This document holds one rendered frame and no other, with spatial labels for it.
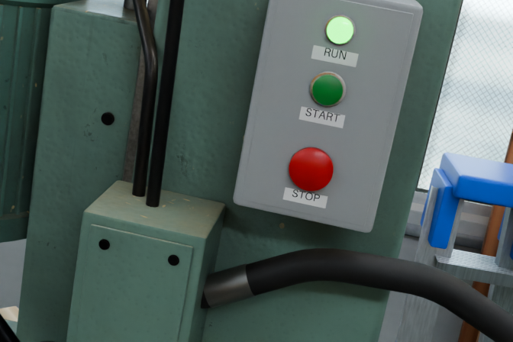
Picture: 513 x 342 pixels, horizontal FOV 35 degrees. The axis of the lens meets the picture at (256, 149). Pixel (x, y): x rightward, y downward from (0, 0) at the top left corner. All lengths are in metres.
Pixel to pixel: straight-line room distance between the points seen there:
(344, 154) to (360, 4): 0.10
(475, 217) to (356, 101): 1.76
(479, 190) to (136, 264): 0.97
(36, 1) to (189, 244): 0.26
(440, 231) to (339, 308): 0.86
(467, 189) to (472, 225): 0.78
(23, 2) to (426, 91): 0.33
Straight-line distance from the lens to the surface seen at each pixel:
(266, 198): 0.56
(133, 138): 0.67
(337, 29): 0.53
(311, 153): 0.54
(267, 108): 0.54
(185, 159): 0.63
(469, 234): 2.24
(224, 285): 0.60
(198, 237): 0.56
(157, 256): 0.57
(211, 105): 0.61
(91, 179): 0.70
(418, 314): 1.57
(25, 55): 0.71
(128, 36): 0.66
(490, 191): 1.47
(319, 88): 0.53
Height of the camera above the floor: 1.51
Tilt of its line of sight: 15 degrees down
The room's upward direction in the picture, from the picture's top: 11 degrees clockwise
